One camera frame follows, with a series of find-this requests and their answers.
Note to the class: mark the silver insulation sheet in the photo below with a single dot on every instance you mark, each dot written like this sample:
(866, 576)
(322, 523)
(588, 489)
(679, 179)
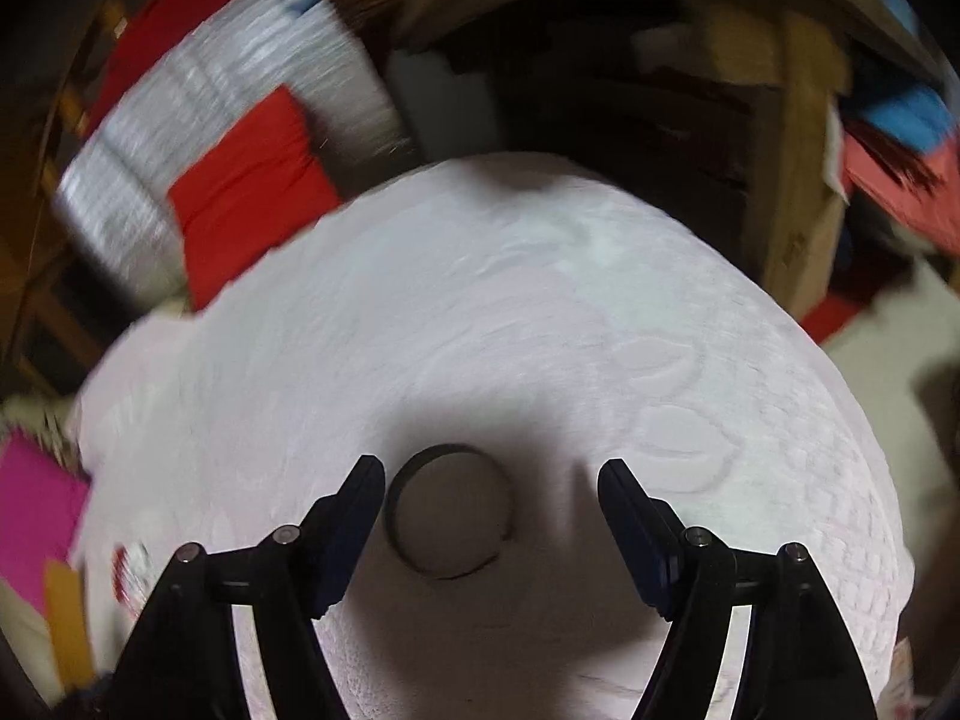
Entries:
(247, 52)

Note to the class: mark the white blanket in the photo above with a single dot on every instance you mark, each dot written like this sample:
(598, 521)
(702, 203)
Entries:
(487, 315)

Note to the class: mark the wooden railing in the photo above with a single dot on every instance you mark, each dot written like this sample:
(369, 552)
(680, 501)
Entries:
(45, 315)

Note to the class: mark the red patterned small object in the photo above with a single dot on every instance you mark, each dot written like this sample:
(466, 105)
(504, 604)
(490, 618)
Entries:
(129, 570)

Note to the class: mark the leaf patterned cloth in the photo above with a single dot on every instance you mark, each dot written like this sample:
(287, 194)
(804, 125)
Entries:
(45, 414)

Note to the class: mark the red cloth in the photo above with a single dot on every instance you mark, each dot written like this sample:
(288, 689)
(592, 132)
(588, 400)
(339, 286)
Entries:
(187, 0)

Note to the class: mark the wooden table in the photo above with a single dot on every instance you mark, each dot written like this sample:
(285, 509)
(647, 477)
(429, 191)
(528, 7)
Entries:
(802, 165)

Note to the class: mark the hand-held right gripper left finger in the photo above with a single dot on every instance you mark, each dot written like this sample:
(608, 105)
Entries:
(341, 555)

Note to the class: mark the pink cushion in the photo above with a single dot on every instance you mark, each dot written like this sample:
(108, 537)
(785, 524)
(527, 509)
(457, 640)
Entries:
(37, 517)

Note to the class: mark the orange box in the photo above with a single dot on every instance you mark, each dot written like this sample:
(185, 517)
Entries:
(67, 622)

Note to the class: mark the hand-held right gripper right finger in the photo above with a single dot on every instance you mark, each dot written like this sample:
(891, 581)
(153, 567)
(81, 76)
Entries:
(637, 547)

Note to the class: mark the red fabric pile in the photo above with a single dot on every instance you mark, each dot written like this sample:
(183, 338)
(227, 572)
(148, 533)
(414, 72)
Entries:
(900, 180)

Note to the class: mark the red cushion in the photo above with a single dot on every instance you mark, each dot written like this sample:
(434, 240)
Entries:
(247, 195)

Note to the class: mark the brown bangle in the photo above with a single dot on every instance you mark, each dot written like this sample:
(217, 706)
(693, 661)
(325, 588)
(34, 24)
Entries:
(391, 521)

